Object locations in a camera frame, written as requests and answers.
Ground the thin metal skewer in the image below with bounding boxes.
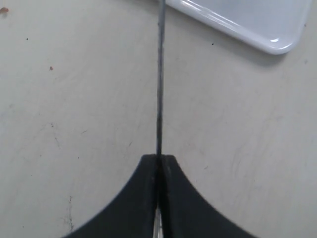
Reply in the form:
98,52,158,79
156,0,166,157

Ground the white rectangular plastic tray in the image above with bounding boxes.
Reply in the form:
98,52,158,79
166,0,312,55

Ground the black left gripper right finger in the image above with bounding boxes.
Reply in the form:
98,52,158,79
159,155,254,238

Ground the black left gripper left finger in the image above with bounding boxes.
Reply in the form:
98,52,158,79
67,154,157,238

